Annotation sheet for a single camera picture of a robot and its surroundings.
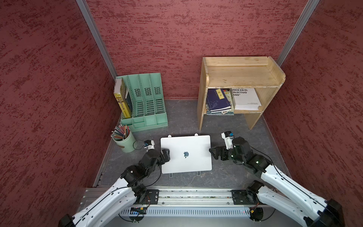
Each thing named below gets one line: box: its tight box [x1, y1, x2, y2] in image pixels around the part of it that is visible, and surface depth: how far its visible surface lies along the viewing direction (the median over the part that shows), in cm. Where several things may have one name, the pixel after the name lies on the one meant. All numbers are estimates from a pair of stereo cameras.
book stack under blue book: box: [206, 108, 235, 116], surface depth 87 cm
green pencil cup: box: [112, 129, 136, 153], surface depth 83 cm
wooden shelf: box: [197, 56, 286, 131], surface depth 78 cm
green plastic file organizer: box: [116, 72, 169, 132], surface depth 108 cm
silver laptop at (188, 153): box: [160, 135, 213, 174], surface depth 83 cm
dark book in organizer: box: [125, 91, 133, 115], surface depth 102 cm
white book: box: [231, 87, 262, 111], surface depth 90 cm
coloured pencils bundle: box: [110, 123, 131, 141], surface depth 86 cm
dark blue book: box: [206, 88, 232, 114], surface depth 89 cm
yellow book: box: [113, 78, 131, 119], surface depth 97 cm
